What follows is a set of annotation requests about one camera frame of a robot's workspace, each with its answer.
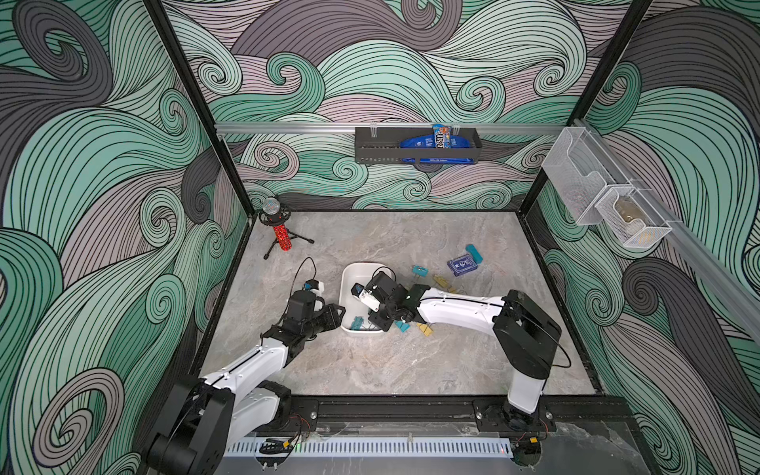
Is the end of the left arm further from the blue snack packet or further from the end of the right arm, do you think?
the blue snack packet

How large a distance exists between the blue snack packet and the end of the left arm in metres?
0.59

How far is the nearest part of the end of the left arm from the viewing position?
0.64 metres

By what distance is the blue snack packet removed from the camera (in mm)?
903
